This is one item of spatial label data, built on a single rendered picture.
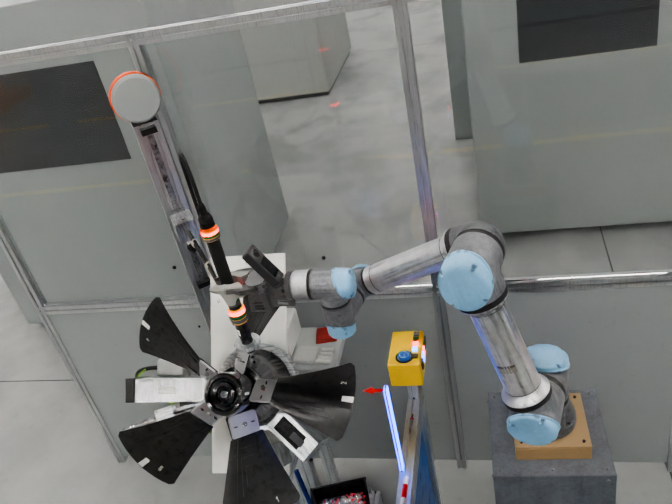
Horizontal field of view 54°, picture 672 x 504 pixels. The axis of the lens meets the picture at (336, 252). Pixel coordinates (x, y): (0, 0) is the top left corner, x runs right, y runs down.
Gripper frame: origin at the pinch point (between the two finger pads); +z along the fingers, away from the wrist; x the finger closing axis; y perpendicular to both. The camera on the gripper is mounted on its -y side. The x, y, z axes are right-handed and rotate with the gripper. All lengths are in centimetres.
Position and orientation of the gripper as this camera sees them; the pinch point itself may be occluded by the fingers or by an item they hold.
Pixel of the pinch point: (216, 282)
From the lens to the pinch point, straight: 171.6
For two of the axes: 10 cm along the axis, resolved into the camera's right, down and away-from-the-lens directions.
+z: -9.7, 0.6, 2.5
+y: 1.8, 8.3, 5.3
